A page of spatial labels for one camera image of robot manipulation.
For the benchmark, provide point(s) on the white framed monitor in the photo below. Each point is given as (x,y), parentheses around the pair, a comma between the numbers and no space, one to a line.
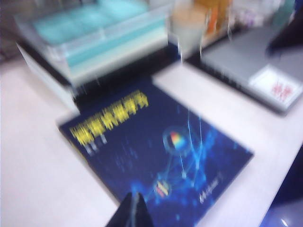
(288,30)

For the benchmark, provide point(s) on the dark blue cover book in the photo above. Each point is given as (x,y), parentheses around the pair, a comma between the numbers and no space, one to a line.
(146,151)

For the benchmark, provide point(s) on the grey flat device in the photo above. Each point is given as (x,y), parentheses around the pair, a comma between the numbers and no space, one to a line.
(236,63)

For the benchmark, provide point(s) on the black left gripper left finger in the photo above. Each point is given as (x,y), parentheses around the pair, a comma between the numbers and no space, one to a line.
(125,212)

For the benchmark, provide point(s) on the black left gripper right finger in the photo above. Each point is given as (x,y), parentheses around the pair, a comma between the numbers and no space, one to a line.
(141,212)

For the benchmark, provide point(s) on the pale paper cup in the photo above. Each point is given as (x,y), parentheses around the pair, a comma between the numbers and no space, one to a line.
(187,28)

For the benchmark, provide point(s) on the clear box with teal contents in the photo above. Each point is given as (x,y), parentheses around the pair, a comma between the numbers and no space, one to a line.
(90,30)

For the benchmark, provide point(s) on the white sticker with red print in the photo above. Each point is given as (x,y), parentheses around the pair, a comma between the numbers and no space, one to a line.
(274,86)

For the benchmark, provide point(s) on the orange package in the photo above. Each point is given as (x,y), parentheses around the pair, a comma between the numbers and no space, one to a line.
(217,16)

